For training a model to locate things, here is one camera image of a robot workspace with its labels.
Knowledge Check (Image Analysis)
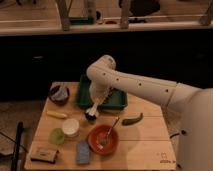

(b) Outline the white handled black brush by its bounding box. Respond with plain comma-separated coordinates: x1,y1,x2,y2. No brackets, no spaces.
85,102,99,117

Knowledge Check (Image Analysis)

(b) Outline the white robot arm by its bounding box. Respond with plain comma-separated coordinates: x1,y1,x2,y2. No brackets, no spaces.
86,55,213,171

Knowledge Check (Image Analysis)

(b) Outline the small metal cup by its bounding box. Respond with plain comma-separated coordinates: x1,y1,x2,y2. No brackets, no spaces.
85,114,97,125

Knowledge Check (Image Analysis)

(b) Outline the white cup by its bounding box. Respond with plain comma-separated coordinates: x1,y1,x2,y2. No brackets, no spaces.
62,119,80,137

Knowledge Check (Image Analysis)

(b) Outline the light green cup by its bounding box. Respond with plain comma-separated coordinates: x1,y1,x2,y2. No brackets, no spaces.
49,128,65,145

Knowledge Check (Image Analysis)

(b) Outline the brown pine cone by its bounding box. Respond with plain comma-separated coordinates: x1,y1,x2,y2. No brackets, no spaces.
102,87,114,104

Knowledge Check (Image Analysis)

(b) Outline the green plastic tray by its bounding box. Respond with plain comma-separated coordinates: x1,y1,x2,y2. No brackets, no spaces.
75,75,128,110

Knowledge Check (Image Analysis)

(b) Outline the green cucumber toy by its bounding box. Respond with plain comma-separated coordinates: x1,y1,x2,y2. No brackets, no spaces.
122,113,143,126

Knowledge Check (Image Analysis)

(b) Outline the grey cloth in bowl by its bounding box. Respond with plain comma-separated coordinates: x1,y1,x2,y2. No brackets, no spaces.
52,86,68,101

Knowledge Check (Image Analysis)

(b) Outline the dark brown bowl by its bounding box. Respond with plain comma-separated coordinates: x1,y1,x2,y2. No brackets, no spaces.
48,85,70,106

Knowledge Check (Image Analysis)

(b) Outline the orange bowl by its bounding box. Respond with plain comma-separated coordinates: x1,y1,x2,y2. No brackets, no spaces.
87,125,119,155

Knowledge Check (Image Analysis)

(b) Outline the yellow banana toy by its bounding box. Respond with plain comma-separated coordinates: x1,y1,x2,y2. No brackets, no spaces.
46,111,67,119

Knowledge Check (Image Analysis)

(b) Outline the blue grey sponge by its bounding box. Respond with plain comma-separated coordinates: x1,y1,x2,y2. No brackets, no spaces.
76,140,90,164

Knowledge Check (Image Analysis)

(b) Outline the wooden block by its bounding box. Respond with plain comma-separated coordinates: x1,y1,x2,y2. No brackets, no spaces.
30,147,59,164

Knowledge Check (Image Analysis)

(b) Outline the black pole stand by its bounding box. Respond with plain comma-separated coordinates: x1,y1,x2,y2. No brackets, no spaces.
11,122,24,171

